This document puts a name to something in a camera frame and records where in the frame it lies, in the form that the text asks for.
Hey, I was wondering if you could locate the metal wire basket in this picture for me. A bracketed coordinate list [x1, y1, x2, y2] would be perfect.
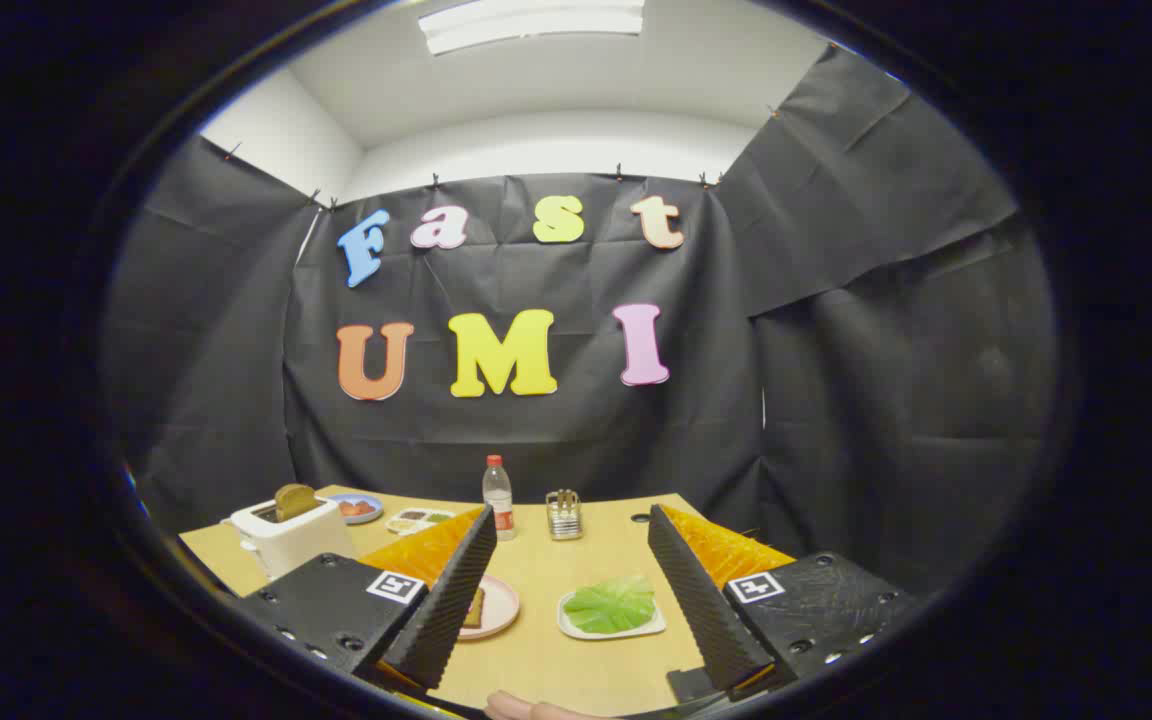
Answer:
[546, 489, 584, 542]

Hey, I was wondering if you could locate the blue plate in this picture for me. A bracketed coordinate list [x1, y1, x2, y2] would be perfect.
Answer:
[328, 493, 385, 525]

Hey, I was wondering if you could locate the pink plate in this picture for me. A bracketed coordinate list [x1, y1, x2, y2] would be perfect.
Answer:
[456, 575, 521, 641]

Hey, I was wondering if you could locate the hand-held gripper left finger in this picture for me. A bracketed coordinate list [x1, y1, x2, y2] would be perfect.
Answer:
[236, 505, 498, 691]

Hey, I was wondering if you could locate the green lettuce leaf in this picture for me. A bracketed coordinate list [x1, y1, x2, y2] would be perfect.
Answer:
[563, 575, 657, 635]

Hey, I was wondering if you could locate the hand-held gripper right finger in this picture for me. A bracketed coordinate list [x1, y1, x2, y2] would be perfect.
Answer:
[647, 503, 915, 693]

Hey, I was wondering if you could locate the white toaster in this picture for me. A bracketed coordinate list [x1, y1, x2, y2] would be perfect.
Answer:
[229, 497, 359, 581]

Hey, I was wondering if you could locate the black backdrop cloth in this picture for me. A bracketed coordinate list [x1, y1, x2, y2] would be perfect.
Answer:
[101, 45, 1057, 601]

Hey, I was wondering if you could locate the small white plate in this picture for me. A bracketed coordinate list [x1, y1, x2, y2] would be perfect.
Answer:
[557, 590, 667, 641]

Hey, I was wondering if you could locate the ceiling light panel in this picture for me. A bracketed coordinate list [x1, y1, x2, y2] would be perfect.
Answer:
[418, 0, 645, 56]

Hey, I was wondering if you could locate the white divided tray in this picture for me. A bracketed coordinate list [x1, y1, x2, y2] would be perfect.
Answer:
[385, 507, 457, 536]

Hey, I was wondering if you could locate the brown toast slice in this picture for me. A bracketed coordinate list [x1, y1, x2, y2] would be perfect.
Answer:
[274, 484, 319, 523]

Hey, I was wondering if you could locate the clear plastic water bottle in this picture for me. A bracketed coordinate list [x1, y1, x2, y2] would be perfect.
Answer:
[482, 455, 517, 542]

